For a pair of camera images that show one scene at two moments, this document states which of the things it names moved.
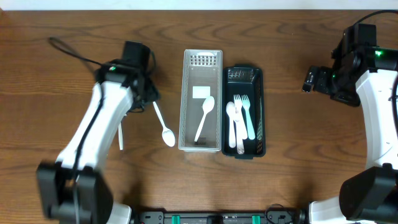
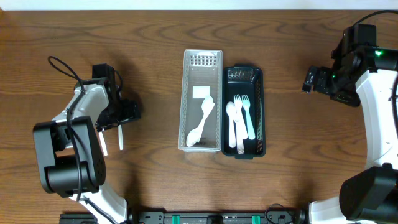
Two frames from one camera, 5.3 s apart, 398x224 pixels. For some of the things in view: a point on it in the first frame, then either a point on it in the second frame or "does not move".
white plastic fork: (238, 106) does not move
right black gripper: (319, 81) does not move
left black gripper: (149, 94) -> (115, 121)
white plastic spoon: (167, 135) -> (194, 135)
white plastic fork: (238, 118) does not move
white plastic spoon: (230, 112) does not move
